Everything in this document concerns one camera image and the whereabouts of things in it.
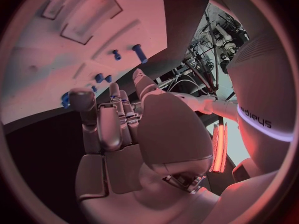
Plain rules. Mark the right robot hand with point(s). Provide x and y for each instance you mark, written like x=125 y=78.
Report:
x=172 y=130

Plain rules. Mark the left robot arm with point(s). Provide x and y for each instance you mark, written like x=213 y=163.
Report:
x=217 y=106

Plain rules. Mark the white task board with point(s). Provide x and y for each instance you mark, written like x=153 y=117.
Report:
x=70 y=46

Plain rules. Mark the glowing light bar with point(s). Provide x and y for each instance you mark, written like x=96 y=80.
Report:
x=218 y=147

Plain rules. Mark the blue short plug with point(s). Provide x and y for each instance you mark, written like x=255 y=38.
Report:
x=108 y=78

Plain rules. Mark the blue long cylinder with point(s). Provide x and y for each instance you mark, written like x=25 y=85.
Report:
x=140 y=53

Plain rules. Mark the blue tiny peg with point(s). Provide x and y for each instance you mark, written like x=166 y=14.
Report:
x=94 y=88

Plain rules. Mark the blue block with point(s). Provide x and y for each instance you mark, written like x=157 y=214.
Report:
x=99 y=77

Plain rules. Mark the blue small peg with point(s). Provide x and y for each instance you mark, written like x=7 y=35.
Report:
x=116 y=54

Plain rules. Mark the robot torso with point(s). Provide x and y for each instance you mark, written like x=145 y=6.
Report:
x=261 y=82

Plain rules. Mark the workshop equipment rack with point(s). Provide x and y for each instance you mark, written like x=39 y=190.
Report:
x=222 y=35

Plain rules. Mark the blue gear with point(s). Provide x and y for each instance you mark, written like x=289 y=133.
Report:
x=65 y=100

